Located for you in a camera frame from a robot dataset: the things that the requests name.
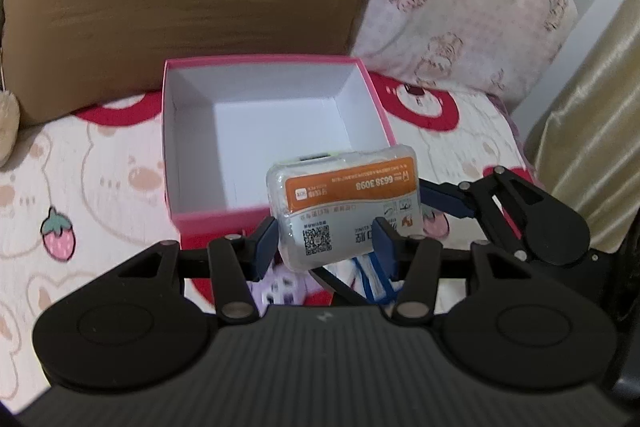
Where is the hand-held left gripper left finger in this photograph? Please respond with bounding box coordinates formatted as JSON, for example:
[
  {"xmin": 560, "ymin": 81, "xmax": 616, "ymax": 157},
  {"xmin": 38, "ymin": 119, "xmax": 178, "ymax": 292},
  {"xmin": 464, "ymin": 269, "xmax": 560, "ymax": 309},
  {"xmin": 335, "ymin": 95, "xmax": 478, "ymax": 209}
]
[{"xmin": 117, "ymin": 216, "xmax": 279, "ymax": 324}]

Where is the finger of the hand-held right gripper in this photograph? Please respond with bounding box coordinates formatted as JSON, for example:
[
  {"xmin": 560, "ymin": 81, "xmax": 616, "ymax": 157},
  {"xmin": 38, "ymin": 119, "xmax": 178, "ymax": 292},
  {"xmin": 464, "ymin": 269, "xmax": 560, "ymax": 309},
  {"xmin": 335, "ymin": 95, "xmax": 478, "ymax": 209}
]
[
  {"xmin": 309, "ymin": 266, "xmax": 371, "ymax": 307},
  {"xmin": 419, "ymin": 166, "xmax": 552, "ymax": 263}
]

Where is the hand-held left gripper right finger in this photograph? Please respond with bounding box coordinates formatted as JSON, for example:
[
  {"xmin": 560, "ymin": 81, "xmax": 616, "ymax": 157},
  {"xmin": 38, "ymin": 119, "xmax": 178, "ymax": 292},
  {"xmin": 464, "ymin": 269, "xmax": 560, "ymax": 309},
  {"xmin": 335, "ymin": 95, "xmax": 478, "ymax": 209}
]
[{"xmin": 374, "ymin": 216, "xmax": 530, "ymax": 321}]

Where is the blue wet wipes packet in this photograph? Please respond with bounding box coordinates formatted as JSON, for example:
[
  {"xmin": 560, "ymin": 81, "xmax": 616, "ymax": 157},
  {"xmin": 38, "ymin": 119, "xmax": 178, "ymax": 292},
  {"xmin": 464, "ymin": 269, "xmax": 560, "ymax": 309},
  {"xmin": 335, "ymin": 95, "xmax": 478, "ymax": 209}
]
[{"xmin": 349, "ymin": 256, "xmax": 405, "ymax": 306}]

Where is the purple plush toy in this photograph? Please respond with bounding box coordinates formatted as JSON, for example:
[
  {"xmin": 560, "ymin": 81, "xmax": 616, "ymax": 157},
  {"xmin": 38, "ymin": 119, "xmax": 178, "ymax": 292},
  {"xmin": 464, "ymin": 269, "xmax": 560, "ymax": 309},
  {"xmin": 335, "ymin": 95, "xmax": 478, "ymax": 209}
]
[{"xmin": 250, "ymin": 263, "xmax": 333, "ymax": 307}]

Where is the clear packet with orange label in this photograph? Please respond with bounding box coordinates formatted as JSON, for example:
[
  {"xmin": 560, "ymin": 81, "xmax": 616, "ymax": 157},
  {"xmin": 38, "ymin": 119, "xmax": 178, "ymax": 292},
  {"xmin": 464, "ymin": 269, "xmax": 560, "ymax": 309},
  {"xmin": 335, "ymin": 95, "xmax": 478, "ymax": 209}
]
[{"xmin": 266, "ymin": 146, "xmax": 422, "ymax": 272}]

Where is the pink cardboard box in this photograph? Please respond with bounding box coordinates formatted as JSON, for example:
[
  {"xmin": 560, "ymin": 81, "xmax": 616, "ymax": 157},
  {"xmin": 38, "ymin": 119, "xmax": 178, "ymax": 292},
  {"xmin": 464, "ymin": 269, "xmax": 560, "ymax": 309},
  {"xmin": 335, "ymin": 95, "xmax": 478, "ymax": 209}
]
[{"xmin": 161, "ymin": 54, "xmax": 398, "ymax": 242}]

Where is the beige curtain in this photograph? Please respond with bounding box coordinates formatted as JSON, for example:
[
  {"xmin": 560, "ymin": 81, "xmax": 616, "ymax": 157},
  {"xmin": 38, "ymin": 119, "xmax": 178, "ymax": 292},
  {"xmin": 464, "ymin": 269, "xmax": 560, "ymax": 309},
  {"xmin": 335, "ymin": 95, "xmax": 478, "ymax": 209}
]
[{"xmin": 524, "ymin": 0, "xmax": 640, "ymax": 254}]

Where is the pink printed pillow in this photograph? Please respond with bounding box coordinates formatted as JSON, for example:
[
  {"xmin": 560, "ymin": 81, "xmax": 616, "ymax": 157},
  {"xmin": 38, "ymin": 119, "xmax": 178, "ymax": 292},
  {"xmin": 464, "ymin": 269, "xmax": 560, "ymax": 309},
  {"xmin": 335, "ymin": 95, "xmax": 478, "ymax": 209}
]
[{"xmin": 352, "ymin": 0, "xmax": 579, "ymax": 98}]

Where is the brown embroidered pillow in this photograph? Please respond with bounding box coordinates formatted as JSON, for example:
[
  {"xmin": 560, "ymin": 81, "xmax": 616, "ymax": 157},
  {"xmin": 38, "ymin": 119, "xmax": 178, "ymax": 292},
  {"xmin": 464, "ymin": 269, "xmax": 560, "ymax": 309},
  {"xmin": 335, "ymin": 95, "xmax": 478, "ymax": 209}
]
[{"xmin": 0, "ymin": 0, "xmax": 387, "ymax": 128}]

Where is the beige fluffy toy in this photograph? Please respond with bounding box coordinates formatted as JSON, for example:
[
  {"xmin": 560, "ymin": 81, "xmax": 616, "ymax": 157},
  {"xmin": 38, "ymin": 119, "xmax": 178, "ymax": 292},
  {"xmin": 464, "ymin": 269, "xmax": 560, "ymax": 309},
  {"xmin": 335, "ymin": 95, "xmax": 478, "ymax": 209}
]
[{"xmin": 0, "ymin": 89, "xmax": 22, "ymax": 168}]

